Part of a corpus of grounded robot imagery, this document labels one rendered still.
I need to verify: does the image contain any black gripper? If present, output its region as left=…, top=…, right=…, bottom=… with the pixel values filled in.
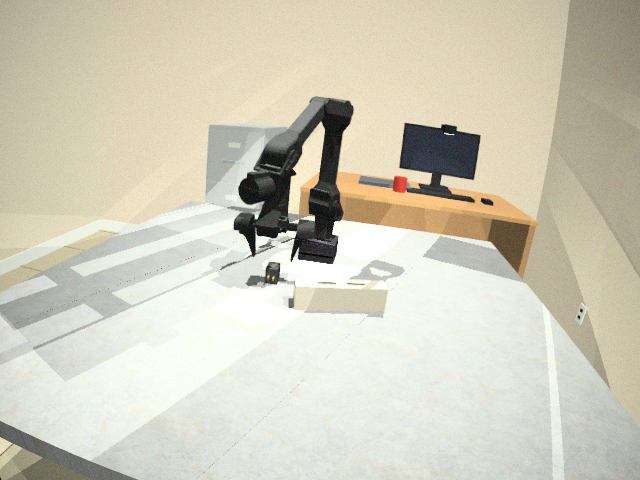
left=233, top=198, right=316, bottom=262

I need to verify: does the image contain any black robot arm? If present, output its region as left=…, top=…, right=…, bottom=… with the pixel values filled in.
left=238, top=96, right=354, bottom=242

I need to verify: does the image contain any black two-prong plug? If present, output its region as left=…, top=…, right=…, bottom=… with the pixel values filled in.
left=265, top=261, right=281, bottom=286

